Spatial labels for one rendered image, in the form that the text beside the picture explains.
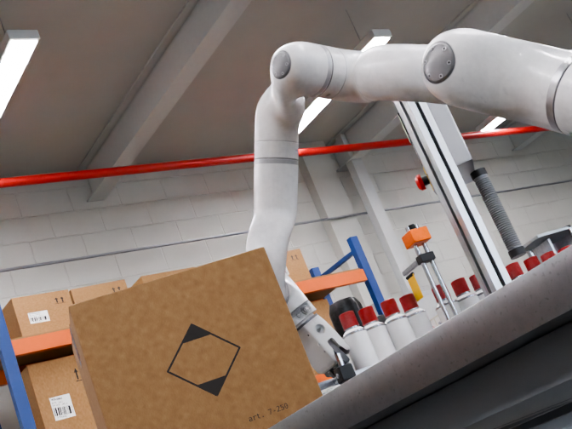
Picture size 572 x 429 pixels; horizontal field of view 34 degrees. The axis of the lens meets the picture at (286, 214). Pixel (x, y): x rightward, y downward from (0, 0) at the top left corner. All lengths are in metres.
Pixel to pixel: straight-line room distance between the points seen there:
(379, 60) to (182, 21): 4.19
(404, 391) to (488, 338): 0.12
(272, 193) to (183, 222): 5.43
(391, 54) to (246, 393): 0.65
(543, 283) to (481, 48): 0.78
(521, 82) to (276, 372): 0.55
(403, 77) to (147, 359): 0.65
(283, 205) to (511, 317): 1.18
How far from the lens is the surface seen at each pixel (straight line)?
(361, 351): 1.91
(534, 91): 1.42
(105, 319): 1.36
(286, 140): 1.88
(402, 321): 1.97
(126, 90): 6.32
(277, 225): 1.84
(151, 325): 1.35
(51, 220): 6.88
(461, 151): 2.03
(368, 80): 1.67
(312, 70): 1.74
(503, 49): 1.45
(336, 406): 0.92
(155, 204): 7.26
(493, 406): 0.84
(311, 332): 1.86
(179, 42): 5.87
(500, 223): 2.08
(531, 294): 0.72
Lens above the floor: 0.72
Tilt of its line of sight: 18 degrees up
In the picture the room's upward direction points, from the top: 22 degrees counter-clockwise
